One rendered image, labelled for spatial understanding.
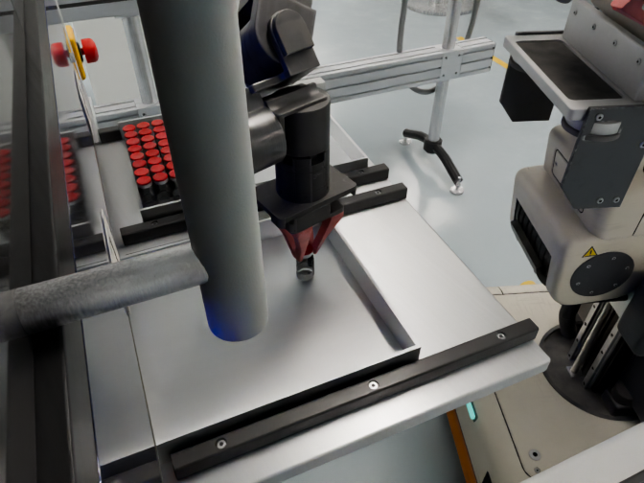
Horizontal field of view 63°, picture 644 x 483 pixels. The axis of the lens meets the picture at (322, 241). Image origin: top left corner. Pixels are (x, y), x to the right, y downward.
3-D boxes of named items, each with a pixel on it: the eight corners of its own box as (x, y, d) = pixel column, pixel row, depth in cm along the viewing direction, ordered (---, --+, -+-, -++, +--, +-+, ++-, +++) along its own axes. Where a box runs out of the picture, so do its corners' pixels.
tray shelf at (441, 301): (93, 561, 44) (86, 553, 43) (54, 149, 92) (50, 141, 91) (547, 369, 58) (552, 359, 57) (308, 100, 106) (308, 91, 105)
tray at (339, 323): (80, 495, 46) (68, 477, 44) (63, 294, 64) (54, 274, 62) (417, 366, 56) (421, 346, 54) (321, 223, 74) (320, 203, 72)
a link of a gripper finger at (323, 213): (263, 253, 64) (256, 190, 58) (310, 229, 67) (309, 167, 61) (294, 285, 60) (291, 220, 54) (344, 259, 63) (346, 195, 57)
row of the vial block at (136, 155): (144, 212, 76) (136, 185, 73) (127, 149, 88) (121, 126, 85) (159, 208, 77) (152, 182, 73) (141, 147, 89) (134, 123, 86)
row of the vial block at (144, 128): (160, 208, 77) (153, 181, 74) (141, 147, 89) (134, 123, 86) (174, 204, 77) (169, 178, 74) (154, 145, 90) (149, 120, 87)
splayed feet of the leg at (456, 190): (452, 197, 225) (458, 170, 216) (395, 141, 259) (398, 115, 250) (468, 193, 227) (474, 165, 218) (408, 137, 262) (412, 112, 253)
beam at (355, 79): (80, 154, 171) (69, 121, 163) (79, 143, 176) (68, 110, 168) (490, 71, 218) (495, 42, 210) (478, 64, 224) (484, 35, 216)
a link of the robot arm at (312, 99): (343, 88, 49) (304, 69, 52) (285, 112, 46) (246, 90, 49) (341, 152, 54) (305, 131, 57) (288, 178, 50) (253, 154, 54)
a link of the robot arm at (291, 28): (298, 3, 47) (258, 41, 54) (185, 34, 41) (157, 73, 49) (353, 128, 49) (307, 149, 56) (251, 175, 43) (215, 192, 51)
